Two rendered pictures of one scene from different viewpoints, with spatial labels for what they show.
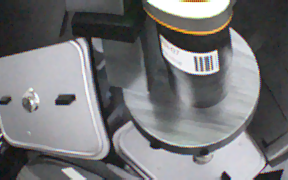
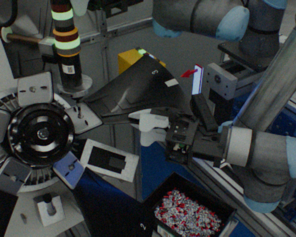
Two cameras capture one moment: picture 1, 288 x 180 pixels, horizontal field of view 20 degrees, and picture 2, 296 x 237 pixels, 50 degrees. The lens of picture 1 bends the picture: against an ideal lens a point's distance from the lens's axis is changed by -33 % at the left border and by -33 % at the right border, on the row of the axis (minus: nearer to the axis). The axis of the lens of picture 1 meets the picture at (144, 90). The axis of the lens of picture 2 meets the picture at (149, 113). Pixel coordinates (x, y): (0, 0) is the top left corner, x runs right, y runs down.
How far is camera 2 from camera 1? 0.34 m
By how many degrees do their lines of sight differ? 22
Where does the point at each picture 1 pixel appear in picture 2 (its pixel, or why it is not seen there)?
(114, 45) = (53, 67)
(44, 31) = (38, 68)
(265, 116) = (101, 110)
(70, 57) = (46, 77)
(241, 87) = (84, 85)
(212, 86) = (73, 79)
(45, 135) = (36, 99)
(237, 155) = (91, 118)
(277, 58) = (111, 98)
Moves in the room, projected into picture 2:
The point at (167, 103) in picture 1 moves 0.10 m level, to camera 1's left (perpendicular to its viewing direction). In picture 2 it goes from (65, 86) to (13, 89)
